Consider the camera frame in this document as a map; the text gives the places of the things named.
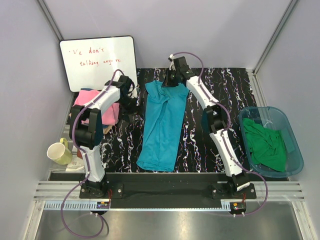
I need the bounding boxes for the beige folded t shirt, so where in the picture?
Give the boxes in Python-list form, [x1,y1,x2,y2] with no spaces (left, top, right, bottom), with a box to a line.
[102,125,113,135]

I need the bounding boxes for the pink folded t shirt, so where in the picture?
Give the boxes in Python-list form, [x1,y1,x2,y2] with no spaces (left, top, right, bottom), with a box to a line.
[74,87,120,126]

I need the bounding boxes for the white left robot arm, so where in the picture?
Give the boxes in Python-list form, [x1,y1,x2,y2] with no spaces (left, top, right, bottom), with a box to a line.
[69,74,138,198]

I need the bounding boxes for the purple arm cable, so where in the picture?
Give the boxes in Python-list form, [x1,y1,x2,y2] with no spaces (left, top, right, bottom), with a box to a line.
[60,68,126,238]
[168,51,270,218]

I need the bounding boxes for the yellow green mug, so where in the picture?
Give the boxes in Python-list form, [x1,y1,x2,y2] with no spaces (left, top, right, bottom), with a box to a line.
[46,137,73,166]

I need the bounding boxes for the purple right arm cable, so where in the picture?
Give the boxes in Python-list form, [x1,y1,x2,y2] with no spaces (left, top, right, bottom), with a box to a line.
[168,51,270,218]

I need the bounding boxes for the black white manual booklet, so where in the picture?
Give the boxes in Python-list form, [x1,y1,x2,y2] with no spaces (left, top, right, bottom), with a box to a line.
[48,124,87,173]

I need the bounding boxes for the teal plastic basin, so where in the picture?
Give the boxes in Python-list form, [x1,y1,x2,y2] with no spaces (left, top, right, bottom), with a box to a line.
[238,106,304,178]

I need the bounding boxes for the aluminium frame rail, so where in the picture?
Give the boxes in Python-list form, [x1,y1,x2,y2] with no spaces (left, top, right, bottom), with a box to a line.
[34,181,305,202]

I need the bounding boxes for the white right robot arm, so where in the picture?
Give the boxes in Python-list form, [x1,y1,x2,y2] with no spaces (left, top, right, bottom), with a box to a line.
[162,54,250,199]

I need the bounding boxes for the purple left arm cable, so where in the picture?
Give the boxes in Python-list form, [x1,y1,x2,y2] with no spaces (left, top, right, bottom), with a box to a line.
[60,68,126,238]

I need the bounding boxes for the white dry erase board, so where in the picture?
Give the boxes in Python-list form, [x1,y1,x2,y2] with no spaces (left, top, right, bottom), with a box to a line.
[59,35,138,93]

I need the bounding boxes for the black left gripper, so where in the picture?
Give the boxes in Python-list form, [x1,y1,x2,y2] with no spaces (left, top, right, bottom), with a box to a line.
[117,95,145,123]

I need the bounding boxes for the teal t shirt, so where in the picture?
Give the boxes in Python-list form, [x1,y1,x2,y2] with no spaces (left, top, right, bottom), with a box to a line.
[137,80,189,172]

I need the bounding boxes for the green t shirt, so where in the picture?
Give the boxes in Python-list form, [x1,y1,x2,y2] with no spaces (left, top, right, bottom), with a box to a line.
[243,118,287,173]

